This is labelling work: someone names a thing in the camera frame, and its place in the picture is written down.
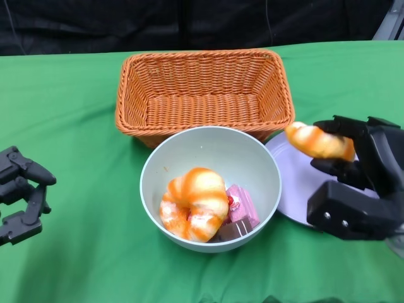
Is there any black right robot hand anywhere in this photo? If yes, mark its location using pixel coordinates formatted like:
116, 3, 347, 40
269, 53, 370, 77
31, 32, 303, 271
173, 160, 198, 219
311, 115, 404, 218

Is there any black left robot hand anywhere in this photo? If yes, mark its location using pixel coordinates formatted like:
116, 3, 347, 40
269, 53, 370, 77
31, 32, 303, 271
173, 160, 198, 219
0, 145, 57, 247

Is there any orange striped croissant bread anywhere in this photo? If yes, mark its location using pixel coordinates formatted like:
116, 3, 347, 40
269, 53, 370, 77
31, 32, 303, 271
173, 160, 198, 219
285, 121, 356, 163
168, 166, 230, 228

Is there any pink cake with red cherry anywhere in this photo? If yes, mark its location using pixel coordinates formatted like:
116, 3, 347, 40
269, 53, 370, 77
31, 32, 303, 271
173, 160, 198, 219
225, 184, 260, 227

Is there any brown chocolate cake slice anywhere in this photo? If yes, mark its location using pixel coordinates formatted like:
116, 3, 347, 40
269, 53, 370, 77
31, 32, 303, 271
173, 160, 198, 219
216, 219, 253, 243

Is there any pale green bowl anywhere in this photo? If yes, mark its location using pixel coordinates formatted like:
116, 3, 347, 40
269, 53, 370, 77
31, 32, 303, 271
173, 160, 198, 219
140, 125, 282, 253

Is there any lavender plate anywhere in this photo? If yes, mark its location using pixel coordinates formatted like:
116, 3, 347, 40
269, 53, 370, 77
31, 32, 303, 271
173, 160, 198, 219
264, 130, 378, 227

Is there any orange wicker basket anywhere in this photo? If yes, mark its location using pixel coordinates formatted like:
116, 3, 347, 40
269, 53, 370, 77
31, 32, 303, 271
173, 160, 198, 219
115, 49, 296, 149

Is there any green tablecloth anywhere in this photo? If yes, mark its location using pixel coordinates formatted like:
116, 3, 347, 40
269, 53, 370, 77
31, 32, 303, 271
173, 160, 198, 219
0, 38, 404, 303

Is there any black backdrop cloth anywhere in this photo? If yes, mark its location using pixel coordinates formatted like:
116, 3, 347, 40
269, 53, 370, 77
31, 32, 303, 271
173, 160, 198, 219
0, 0, 404, 57

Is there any grey metal post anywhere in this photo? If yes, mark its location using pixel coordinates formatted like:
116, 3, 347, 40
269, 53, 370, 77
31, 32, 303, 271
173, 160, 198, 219
372, 0, 404, 41

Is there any thin grey cable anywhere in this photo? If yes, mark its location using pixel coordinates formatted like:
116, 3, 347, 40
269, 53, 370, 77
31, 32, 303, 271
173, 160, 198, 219
265, 0, 274, 44

